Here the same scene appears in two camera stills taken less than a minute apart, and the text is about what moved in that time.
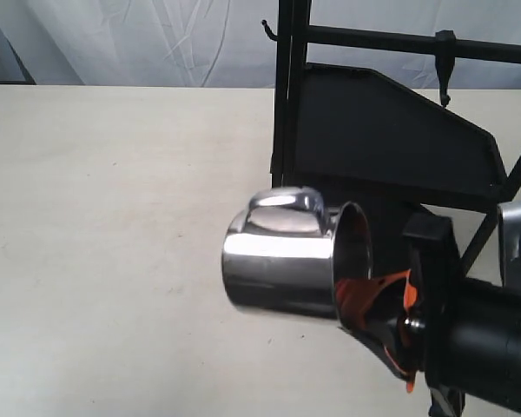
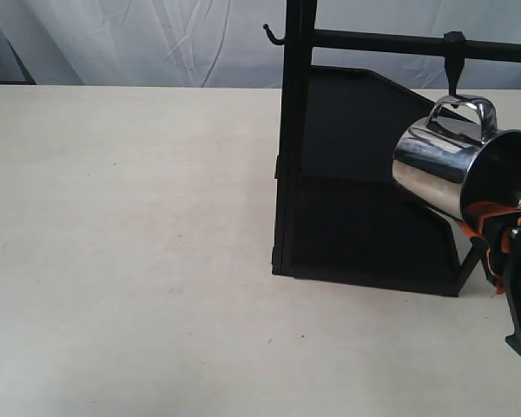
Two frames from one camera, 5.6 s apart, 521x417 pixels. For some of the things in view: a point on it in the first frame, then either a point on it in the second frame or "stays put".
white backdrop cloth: (222, 43) stays put
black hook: (445, 57) → (454, 49)
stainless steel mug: (286, 252) → (458, 159)
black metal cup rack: (362, 139) stays put
